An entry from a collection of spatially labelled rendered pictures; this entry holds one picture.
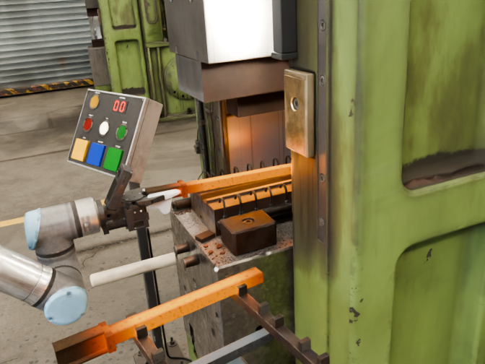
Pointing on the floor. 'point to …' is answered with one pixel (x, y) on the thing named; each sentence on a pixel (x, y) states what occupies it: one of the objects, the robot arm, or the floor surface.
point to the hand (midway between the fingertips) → (174, 188)
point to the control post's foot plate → (164, 354)
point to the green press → (137, 55)
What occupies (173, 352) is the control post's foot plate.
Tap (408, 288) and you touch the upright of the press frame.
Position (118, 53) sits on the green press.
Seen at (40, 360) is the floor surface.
